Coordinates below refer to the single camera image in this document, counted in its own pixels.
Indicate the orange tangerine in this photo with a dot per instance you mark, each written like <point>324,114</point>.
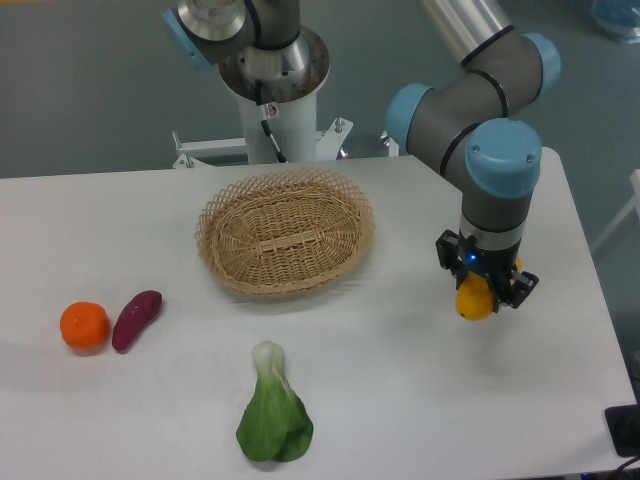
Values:
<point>85,328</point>

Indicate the woven wicker basket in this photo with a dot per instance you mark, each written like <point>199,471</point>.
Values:
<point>285,232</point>

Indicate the blue object top right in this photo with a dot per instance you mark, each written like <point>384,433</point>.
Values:
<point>617,18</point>

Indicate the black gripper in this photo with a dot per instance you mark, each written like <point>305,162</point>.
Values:
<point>460,257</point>

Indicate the purple sweet potato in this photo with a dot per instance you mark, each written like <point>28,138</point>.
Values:
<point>141,310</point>

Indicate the white frame at right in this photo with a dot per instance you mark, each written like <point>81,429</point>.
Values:
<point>613,229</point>

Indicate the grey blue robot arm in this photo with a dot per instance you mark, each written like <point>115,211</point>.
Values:
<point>465,132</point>

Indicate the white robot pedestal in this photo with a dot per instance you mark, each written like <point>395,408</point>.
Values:
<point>276,93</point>

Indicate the green bok choy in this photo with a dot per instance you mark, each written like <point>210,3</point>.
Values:
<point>275,425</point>

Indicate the black device at edge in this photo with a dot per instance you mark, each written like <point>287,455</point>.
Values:
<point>623,426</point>

